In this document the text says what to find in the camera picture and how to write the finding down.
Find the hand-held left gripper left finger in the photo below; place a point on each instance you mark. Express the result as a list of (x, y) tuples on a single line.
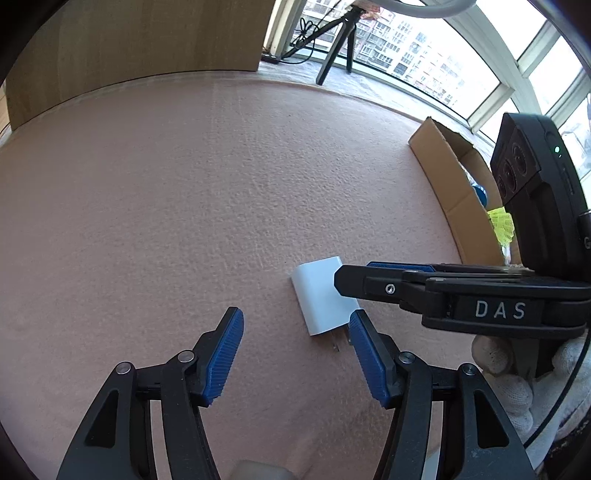
[(224, 360)]

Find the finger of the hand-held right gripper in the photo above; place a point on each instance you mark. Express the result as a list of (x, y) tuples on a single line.
[(401, 265), (364, 281)]

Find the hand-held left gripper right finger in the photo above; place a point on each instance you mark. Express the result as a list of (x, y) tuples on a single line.
[(369, 360)]

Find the yellow shuttlecock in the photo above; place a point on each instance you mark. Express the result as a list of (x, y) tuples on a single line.
[(503, 224)]

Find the white wall charger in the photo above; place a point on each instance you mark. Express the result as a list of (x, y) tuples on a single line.
[(318, 295)]

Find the cardboard box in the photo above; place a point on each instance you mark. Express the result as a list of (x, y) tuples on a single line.
[(461, 221)]

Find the person's right hand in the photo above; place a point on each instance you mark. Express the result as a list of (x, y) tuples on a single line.
[(503, 355)]

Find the checkered cloth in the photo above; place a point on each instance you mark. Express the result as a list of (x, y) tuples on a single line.
[(369, 87)]

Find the black tripod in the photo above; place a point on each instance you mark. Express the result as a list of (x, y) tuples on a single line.
[(349, 50)]

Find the large wooden board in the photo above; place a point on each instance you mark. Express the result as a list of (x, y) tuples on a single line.
[(138, 41)]

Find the white window frame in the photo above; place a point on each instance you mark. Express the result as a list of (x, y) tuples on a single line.
[(489, 60)]

